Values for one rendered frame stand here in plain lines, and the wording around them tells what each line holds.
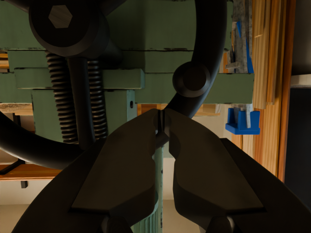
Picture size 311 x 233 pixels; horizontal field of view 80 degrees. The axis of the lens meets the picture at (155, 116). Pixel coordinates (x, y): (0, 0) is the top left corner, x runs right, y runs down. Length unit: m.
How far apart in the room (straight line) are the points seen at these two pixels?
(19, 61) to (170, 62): 0.28
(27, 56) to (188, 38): 0.30
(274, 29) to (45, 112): 1.62
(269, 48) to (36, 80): 1.62
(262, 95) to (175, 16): 1.40
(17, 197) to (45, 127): 3.54
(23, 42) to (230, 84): 0.40
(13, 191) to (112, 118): 3.58
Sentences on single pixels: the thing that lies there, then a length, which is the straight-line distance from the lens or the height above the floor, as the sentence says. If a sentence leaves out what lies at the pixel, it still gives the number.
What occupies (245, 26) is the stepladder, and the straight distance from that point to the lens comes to 1.28.
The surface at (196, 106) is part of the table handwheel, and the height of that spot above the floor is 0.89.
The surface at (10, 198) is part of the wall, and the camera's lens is 3.90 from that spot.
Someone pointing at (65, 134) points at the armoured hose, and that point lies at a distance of 0.29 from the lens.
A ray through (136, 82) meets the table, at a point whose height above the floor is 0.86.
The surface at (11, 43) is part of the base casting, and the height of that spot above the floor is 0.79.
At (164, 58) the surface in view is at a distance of 0.37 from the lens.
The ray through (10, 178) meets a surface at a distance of 3.07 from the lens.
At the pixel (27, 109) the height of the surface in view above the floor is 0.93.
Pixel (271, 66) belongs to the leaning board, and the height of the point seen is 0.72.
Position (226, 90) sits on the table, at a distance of 0.39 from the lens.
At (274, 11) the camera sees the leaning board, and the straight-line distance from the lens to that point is 1.77.
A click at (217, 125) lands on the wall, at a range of 3.08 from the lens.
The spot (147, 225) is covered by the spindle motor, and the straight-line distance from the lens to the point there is 0.61.
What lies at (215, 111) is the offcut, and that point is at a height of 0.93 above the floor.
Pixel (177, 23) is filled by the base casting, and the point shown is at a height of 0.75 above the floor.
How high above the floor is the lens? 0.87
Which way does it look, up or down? 9 degrees up
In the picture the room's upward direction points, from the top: 180 degrees counter-clockwise
